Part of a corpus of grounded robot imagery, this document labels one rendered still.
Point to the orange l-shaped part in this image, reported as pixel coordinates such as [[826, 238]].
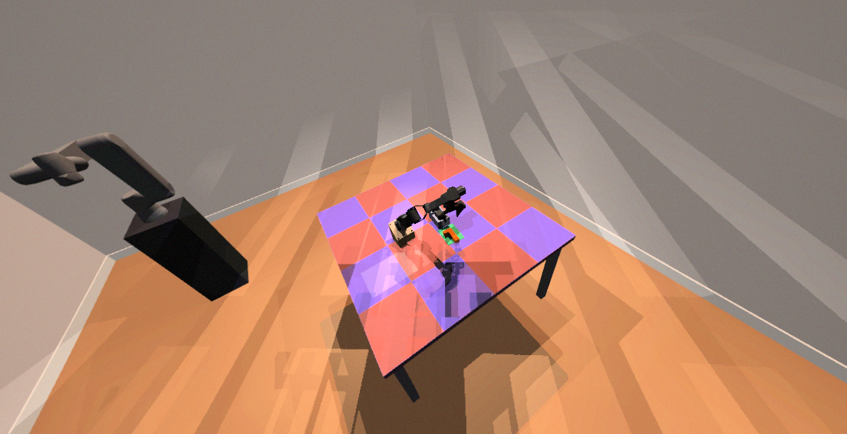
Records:
[[452, 234]]

